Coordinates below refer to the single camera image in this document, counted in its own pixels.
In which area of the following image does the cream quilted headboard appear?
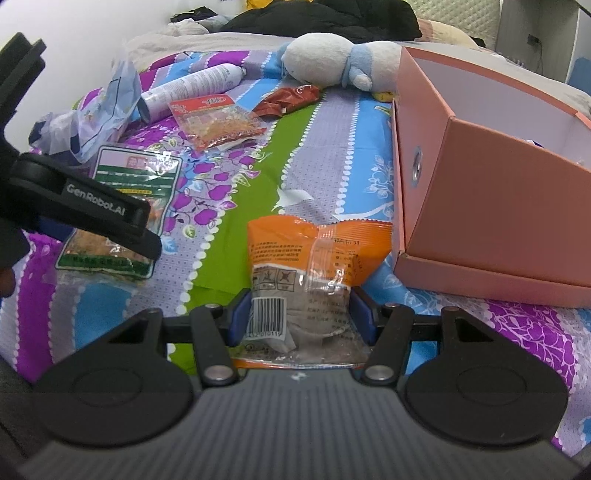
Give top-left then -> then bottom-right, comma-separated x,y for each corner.
409,0 -> 505,48

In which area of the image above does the white spray bottle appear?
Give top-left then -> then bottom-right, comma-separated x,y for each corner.
139,64 -> 246,121

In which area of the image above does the pink cardboard box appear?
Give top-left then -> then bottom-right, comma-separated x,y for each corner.
390,46 -> 591,308

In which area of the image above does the white and blue plush toy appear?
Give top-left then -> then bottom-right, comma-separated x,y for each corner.
280,34 -> 402,103

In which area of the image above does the brown snack packet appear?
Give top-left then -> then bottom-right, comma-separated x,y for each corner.
250,84 -> 322,119

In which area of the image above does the orange snack packet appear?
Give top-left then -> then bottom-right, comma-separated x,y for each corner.
247,216 -> 394,367

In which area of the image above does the blue chair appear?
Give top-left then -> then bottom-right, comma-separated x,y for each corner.
569,55 -> 591,96

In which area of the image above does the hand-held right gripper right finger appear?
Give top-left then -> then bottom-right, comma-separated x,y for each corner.
350,285 -> 506,386

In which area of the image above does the pile of clothes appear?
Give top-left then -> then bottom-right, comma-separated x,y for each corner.
168,6 -> 222,27

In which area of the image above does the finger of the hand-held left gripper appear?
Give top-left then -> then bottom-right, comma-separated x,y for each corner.
105,225 -> 163,262

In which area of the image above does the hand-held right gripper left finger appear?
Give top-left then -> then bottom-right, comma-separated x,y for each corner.
106,287 -> 253,387

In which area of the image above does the printed purple striped bed sheet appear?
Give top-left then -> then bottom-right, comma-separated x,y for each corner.
0,48 -> 591,450

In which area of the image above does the red top clear snack packet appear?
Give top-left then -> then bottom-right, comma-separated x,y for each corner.
167,93 -> 267,152

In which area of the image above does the beige pillow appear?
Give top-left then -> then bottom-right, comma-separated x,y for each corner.
418,18 -> 482,48

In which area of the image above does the black jacket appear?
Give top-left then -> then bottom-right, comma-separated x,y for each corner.
216,0 -> 424,41

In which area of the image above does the translucent plastic bag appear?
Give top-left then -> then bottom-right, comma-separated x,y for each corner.
28,59 -> 143,164

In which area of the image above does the green label snack packet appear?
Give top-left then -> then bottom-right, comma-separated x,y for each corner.
55,144 -> 184,281

